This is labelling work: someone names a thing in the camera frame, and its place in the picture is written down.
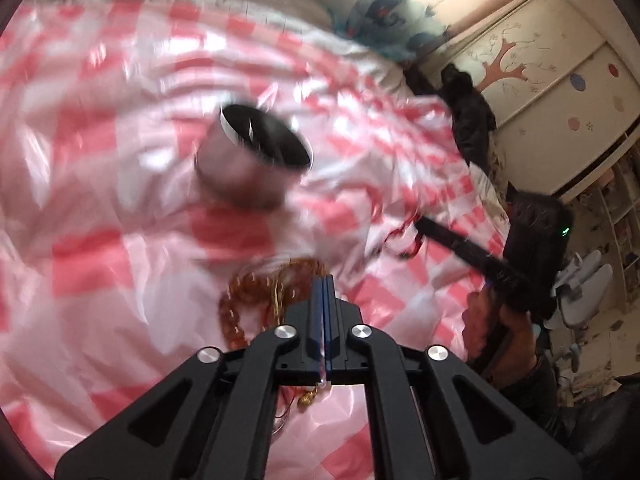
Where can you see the person's right hand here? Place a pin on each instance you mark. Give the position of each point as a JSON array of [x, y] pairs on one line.
[[519, 358]]

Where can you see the grey desk chair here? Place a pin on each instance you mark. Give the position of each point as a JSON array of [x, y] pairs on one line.
[[578, 290]]

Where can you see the white bookshelf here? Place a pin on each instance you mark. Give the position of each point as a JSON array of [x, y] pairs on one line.
[[618, 192]]

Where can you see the wardrobe with tree decal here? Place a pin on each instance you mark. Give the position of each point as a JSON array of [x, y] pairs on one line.
[[561, 77]]

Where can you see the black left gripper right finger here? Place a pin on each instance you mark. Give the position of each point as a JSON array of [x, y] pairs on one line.
[[430, 416]]

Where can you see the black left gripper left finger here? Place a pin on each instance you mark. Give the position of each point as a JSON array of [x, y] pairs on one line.
[[212, 417]]

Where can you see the pink checkered plastic sheet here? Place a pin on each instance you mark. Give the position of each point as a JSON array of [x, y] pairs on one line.
[[113, 258]]

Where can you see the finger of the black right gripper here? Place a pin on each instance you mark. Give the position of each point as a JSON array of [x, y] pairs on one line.
[[492, 268]]

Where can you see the black clothing heap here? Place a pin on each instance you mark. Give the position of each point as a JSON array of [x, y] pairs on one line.
[[472, 118]]

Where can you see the right whale print curtain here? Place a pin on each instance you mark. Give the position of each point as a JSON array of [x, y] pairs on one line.
[[400, 30]]

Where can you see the round metal tin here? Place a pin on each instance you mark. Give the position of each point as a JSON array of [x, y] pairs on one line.
[[251, 158]]

